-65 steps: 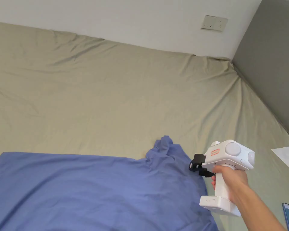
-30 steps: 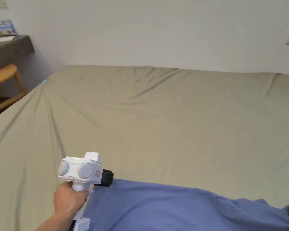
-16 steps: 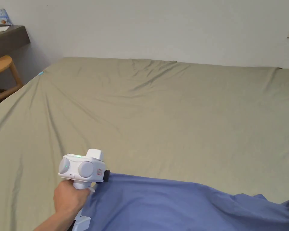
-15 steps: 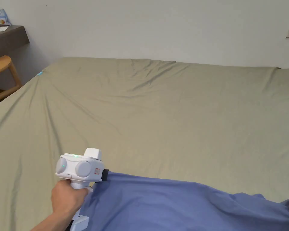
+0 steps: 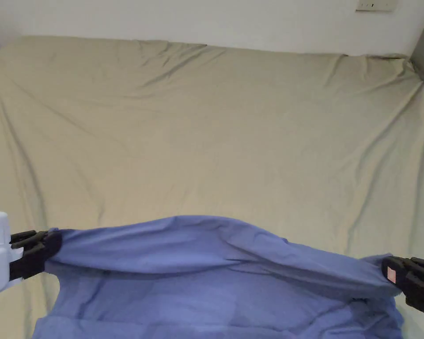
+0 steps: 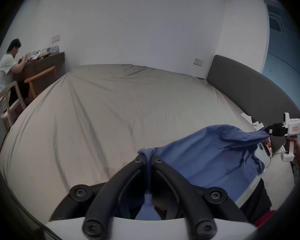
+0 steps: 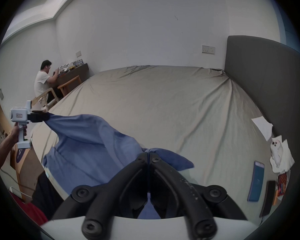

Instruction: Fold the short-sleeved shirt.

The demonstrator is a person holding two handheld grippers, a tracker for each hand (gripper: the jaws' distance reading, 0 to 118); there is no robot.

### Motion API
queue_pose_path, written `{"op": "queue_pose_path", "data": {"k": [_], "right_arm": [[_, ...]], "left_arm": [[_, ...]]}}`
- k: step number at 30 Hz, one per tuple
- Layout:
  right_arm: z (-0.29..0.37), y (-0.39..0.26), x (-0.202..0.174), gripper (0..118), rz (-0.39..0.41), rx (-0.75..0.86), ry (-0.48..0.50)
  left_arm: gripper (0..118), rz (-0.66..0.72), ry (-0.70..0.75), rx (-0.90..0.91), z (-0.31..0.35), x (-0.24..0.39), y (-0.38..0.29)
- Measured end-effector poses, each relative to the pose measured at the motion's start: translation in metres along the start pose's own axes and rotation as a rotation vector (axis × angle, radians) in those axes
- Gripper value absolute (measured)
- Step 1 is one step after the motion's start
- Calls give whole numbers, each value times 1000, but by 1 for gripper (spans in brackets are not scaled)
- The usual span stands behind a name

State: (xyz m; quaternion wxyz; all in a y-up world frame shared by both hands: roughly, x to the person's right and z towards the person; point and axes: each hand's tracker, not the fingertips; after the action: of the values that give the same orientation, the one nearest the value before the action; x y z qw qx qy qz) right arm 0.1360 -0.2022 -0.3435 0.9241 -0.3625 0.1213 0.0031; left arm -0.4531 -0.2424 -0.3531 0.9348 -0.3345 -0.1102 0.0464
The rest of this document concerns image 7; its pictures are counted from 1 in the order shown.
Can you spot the black phone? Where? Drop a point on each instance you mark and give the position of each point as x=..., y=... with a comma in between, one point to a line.
x=268, y=199

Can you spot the white paper sheet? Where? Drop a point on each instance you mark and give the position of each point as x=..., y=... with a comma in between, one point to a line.
x=263, y=126

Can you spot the light wooden chair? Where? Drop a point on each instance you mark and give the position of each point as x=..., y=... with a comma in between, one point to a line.
x=46, y=97

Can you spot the person's legs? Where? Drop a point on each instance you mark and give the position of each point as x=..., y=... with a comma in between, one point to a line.
x=46, y=196

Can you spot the white phone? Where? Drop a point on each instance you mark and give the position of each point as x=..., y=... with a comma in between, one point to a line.
x=277, y=150

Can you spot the bed with beige sheet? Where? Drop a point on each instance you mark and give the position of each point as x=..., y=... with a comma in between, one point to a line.
x=170, y=104

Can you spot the person's left hand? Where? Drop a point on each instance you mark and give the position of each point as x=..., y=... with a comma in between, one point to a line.
x=15, y=132

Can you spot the small wall switch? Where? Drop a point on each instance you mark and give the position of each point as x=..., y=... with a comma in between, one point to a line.
x=78, y=53

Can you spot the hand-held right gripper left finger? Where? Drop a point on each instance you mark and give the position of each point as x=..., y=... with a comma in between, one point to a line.
x=130, y=184

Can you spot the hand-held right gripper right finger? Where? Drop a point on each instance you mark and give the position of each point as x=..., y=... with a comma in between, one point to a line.
x=172, y=184

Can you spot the wooden armchair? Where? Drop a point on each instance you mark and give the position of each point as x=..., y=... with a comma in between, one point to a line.
x=68, y=84

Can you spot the grey padded headboard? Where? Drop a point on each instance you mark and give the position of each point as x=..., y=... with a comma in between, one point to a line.
x=265, y=84

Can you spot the blue shirt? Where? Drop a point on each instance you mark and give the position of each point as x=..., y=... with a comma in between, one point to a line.
x=90, y=144

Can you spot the person's left forearm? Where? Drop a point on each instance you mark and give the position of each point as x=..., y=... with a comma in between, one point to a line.
x=3, y=150

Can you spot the blue phone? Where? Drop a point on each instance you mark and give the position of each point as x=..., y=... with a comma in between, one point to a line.
x=256, y=181

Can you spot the orange snack packet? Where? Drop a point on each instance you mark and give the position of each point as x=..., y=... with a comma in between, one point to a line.
x=281, y=184

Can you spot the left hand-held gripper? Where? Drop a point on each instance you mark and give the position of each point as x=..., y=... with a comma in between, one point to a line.
x=20, y=115

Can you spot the wall socket plate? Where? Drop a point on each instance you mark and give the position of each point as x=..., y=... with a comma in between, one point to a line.
x=208, y=49

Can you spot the dark desk with clutter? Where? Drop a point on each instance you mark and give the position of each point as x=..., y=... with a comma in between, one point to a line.
x=75, y=70

